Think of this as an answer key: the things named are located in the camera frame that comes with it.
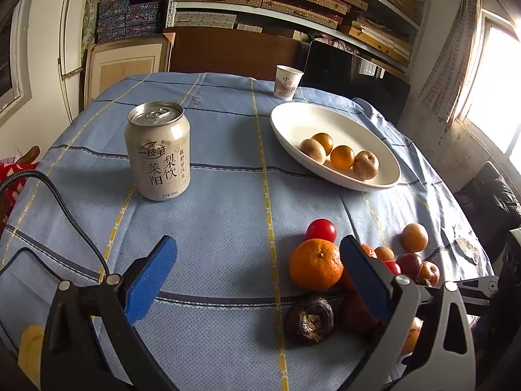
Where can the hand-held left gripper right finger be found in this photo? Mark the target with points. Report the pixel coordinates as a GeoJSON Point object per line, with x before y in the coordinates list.
{"type": "Point", "coordinates": [366, 281]}

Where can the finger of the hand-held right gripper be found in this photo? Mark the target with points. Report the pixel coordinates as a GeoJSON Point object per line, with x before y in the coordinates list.
{"type": "Point", "coordinates": [480, 286]}

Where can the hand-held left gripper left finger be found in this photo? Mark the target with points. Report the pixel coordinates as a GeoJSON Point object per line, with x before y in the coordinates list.
{"type": "Point", "coordinates": [154, 281]}

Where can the red cherry tomato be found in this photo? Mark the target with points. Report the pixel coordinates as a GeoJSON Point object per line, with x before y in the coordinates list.
{"type": "Point", "coordinates": [321, 230]}
{"type": "Point", "coordinates": [392, 267]}

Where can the dark red plum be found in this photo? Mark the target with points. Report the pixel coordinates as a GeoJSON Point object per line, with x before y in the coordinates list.
{"type": "Point", "coordinates": [409, 264]}

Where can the red striped apple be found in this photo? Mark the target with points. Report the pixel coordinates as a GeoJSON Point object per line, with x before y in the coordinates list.
{"type": "Point", "coordinates": [429, 273]}

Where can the small round orange fruit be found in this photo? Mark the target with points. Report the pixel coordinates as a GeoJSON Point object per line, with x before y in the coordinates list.
{"type": "Point", "coordinates": [342, 157]}
{"type": "Point", "coordinates": [322, 141]}
{"type": "Point", "coordinates": [415, 237]}

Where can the pale yellow fruit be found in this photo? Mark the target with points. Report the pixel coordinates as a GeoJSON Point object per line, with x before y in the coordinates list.
{"type": "Point", "coordinates": [411, 334]}

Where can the white oval bowl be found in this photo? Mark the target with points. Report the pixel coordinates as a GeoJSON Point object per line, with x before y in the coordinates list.
{"type": "Point", "coordinates": [350, 130]}

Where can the small orange brown fruit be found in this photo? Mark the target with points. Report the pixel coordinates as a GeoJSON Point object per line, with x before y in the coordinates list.
{"type": "Point", "coordinates": [384, 253]}

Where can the black bag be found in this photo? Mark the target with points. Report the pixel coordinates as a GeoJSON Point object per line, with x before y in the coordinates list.
{"type": "Point", "coordinates": [488, 199]}

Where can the blue striped tablecloth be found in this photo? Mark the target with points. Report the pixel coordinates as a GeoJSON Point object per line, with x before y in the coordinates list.
{"type": "Point", "coordinates": [228, 220]}

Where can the brown round pear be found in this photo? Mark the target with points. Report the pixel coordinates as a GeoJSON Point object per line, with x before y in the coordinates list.
{"type": "Point", "coordinates": [312, 151]}
{"type": "Point", "coordinates": [365, 165]}

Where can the cream drink can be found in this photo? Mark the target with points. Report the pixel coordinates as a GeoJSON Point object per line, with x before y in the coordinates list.
{"type": "Point", "coordinates": [156, 159]}

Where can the yellow object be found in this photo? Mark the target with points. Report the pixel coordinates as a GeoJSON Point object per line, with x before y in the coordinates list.
{"type": "Point", "coordinates": [30, 346]}

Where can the red brown cloth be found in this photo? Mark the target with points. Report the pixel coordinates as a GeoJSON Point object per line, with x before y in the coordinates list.
{"type": "Point", "coordinates": [16, 171]}

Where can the bright window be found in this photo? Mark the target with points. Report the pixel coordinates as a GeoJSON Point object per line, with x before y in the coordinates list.
{"type": "Point", "coordinates": [500, 81]}

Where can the black flat panel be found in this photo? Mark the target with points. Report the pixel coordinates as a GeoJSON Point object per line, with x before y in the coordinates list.
{"type": "Point", "coordinates": [346, 73]}

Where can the white paper cup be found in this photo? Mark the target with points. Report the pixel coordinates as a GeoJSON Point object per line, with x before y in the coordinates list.
{"type": "Point", "coordinates": [287, 83]}

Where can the patterned curtain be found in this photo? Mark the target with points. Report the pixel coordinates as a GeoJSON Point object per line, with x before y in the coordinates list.
{"type": "Point", "coordinates": [452, 49]}

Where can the wooden chair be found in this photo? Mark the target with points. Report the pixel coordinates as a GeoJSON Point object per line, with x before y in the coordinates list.
{"type": "Point", "coordinates": [228, 55]}

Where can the dark sliding window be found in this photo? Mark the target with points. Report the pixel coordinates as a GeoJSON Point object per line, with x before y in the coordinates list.
{"type": "Point", "coordinates": [12, 69]}

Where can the stack of blue patterned boxes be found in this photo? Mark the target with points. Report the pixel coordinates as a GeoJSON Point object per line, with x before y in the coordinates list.
{"type": "Point", "coordinates": [126, 16]}

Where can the stack of woven flat boxes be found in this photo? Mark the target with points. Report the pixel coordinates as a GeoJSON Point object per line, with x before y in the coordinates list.
{"type": "Point", "coordinates": [305, 2]}

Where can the metal shelf unit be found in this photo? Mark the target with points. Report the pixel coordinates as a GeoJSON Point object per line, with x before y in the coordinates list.
{"type": "Point", "coordinates": [252, 8]}

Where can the wooden picture frame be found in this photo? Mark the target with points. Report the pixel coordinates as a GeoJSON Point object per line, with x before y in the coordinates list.
{"type": "Point", "coordinates": [122, 69]}

